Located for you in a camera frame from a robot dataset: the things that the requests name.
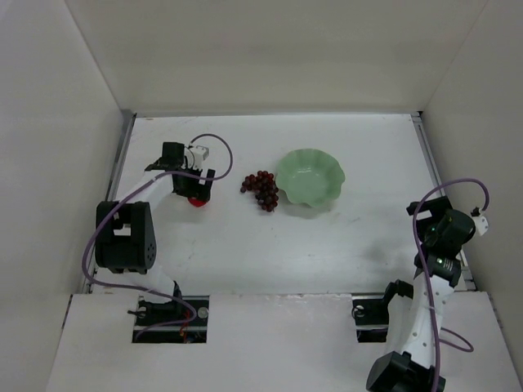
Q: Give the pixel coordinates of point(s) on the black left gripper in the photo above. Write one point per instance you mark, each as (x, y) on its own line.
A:
(196, 190)

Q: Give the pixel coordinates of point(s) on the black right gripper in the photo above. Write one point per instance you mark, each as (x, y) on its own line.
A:
(427, 206)

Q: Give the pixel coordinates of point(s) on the red fake apple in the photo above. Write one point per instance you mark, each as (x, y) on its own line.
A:
(197, 202)

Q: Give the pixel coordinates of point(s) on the dark red fake grape bunch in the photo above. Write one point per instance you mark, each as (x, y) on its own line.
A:
(264, 189)

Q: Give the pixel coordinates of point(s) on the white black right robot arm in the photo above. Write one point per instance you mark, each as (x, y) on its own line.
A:
(415, 310)

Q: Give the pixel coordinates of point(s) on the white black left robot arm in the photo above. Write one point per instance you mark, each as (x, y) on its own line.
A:
(126, 246)

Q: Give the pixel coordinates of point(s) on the green wavy fruit bowl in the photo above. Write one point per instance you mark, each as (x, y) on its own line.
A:
(310, 177)

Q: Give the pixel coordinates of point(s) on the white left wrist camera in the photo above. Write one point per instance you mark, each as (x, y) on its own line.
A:
(199, 152)

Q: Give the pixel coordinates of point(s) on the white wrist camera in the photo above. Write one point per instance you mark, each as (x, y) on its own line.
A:
(480, 221)
(199, 152)

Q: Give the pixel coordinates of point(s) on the aluminium table edge rail right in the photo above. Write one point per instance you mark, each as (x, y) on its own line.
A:
(443, 264)

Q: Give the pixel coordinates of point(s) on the aluminium table edge rail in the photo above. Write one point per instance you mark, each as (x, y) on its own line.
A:
(443, 264)
(88, 265)

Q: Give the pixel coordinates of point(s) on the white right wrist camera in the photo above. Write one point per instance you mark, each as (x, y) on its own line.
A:
(480, 221)

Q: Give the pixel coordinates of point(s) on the aluminium table edge rail left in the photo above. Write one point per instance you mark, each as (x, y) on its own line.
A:
(88, 265)

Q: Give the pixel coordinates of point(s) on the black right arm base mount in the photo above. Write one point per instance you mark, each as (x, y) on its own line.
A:
(371, 317)

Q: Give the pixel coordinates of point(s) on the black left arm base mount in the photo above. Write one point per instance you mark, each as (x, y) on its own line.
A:
(166, 323)

